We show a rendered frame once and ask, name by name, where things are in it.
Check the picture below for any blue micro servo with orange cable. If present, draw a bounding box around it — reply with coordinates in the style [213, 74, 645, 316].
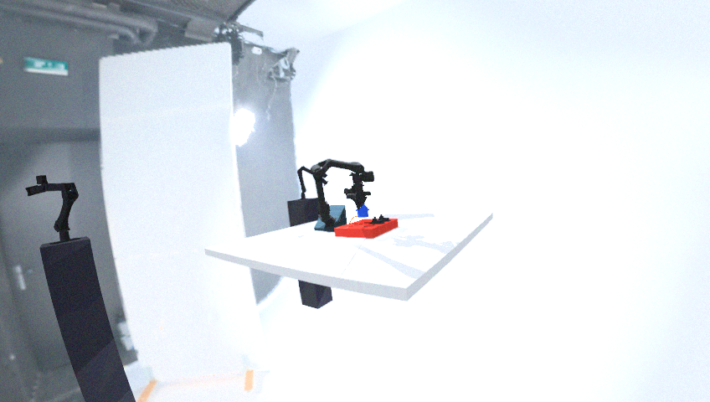
[349, 204, 369, 224]

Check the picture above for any red flat plate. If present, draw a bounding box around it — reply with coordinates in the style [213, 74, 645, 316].
[334, 214, 399, 239]

